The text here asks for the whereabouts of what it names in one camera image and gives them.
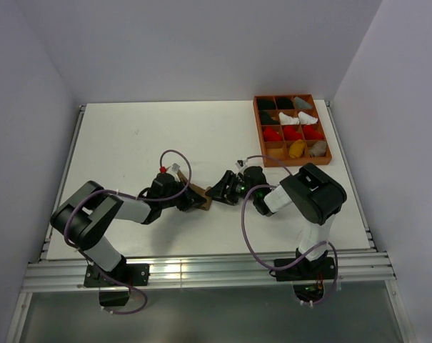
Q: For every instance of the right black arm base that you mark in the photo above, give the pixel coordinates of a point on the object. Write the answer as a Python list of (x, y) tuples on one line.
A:
[(316, 272)]

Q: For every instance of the red rolled sock left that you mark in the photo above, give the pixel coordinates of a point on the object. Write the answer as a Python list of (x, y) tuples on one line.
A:
[(270, 135)]

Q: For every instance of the white rolled sock middle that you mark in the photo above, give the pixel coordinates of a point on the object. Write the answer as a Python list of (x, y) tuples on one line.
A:
[(288, 120)]

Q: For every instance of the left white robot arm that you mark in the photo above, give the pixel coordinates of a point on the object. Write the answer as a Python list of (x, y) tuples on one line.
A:
[(84, 218)]

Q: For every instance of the tan sock with red cuff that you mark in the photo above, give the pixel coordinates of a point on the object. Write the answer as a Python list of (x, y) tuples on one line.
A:
[(318, 149)]

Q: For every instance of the mustard yellow striped sock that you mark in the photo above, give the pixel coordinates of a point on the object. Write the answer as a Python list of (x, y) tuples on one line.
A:
[(296, 149)]

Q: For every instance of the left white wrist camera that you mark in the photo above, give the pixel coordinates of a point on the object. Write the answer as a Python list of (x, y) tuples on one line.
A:
[(173, 169)]

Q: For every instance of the red rolled sock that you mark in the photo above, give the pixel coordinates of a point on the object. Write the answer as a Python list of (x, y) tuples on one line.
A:
[(270, 135), (290, 134), (311, 134)]

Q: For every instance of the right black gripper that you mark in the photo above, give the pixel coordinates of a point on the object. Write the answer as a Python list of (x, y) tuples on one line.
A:
[(219, 191)]

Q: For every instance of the white rolled sock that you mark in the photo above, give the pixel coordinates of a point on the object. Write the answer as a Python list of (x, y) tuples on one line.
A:
[(288, 120), (307, 119)]

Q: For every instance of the white rolled sock right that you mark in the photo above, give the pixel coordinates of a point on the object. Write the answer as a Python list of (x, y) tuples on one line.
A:
[(307, 119)]

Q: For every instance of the grey rolled sock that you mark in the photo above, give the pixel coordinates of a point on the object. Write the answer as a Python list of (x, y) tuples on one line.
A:
[(301, 103)]

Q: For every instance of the orange compartment organizer box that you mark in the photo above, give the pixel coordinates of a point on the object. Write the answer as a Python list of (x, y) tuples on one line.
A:
[(279, 150)]

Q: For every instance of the red rolled sock middle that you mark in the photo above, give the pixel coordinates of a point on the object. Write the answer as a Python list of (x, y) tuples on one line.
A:
[(290, 134)]

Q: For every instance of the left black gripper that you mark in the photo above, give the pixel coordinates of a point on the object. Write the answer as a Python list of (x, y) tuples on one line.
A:
[(190, 199)]

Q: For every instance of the red rolled sock right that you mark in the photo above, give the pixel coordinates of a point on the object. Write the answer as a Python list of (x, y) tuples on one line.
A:
[(311, 134)]

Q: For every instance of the black rolled sock back-middle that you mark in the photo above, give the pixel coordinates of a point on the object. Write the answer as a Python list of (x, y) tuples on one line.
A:
[(284, 103)]

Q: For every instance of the black rolled sock middle-left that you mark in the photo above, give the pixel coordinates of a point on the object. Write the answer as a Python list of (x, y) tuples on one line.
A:
[(267, 119)]

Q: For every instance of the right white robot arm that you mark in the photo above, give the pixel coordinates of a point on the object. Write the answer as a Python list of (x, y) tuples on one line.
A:
[(317, 197)]

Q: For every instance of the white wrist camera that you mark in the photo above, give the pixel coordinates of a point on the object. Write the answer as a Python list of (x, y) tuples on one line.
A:
[(173, 169), (241, 164)]

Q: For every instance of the aluminium frame rail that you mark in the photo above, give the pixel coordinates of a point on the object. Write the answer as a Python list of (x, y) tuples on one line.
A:
[(201, 272)]

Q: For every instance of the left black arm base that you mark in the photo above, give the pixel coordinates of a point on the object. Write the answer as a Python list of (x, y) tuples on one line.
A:
[(116, 288)]

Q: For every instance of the black rolled sock back-left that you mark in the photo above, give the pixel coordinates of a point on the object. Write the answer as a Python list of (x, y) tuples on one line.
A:
[(265, 104)]

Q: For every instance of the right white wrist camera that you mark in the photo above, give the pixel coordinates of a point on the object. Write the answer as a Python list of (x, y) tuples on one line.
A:
[(241, 164)]

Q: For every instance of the brown sock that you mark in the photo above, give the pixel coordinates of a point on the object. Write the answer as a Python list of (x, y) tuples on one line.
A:
[(200, 191)]

